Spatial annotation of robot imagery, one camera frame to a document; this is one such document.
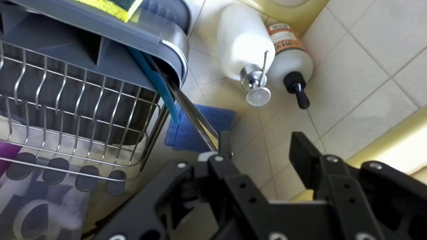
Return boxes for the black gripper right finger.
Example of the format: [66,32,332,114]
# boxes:
[288,130,427,240]

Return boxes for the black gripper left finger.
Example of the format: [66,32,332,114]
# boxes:
[93,130,273,240]

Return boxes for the white pump bottle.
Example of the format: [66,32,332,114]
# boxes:
[216,2,277,108]

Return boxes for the orange label pump bottle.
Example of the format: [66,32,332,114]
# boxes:
[264,17,314,110]

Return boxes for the blue cloth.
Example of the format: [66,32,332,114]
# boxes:
[164,104,237,152]

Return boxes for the metal utensil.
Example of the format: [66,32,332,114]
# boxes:
[148,57,220,152]

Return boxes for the blue utensil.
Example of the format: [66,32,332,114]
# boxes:
[128,46,181,125]

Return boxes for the grey plastic drainer tray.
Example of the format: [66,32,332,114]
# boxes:
[0,0,192,148]

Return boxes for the dotted grey drying mat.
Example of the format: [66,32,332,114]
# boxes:
[0,114,134,240]

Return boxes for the green yellow sponge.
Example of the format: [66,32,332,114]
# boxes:
[74,0,144,24]

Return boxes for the purple item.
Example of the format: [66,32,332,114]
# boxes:
[0,141,22,176]

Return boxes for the metal wire dish rack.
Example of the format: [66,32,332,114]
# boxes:
[0,38,170,184]

